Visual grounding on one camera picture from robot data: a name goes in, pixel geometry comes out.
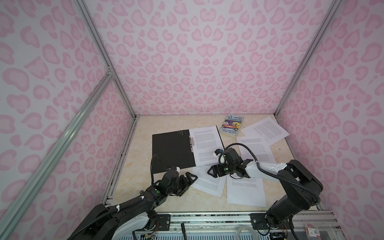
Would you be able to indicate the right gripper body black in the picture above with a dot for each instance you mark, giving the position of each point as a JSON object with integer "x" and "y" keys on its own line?
{"x": 225, "y": 169}

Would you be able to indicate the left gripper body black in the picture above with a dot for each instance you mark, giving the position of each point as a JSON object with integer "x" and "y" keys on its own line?
{"x": 181, "y": 185}

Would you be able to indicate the blue and black file folder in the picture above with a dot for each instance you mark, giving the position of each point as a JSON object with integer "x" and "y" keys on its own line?
{"x": 172, "y": 149}

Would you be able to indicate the printed paper sheet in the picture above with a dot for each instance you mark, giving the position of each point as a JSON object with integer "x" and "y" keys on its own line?
{"x": 207, "y": 140}

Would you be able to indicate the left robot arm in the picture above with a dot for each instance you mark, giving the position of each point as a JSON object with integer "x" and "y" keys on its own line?
{"x": 102, "y": 222}

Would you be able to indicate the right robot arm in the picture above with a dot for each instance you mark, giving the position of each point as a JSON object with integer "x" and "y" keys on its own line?
{"x": 302, "y": 188}

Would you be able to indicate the sheet under centre sheet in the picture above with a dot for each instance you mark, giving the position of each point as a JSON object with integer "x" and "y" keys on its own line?
{"x": 207, "y": 183}

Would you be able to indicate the centre right printed sheet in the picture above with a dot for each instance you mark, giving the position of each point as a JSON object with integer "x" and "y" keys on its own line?
{"x": 248, "y": 192}

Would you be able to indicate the right far printed sheet lower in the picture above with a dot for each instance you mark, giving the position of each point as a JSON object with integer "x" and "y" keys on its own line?
{"x": 259, "y": 147}

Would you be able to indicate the colourful treehouse book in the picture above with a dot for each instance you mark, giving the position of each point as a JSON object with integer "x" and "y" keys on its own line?
{"x": 231, "y": 125}

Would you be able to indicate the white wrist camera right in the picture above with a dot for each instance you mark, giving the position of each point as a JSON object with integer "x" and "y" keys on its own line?
{"x": 217, "y": 153}

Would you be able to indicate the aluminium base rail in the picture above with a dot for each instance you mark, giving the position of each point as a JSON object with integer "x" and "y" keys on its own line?
{"x": 228, "y": 226}

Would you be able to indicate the aluminium frame corner post right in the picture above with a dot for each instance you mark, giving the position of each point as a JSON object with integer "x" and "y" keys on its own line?
{"x": 327, "y": 21}

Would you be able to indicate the aluminium frame corner post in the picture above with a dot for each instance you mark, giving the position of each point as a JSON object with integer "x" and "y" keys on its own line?
{"x": 327, "y": 21}
{"x": 91, "y": 26}

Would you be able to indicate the aluminium frame corner post left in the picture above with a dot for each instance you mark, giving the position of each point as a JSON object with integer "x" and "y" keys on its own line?
{"x": 91, "y": 26}

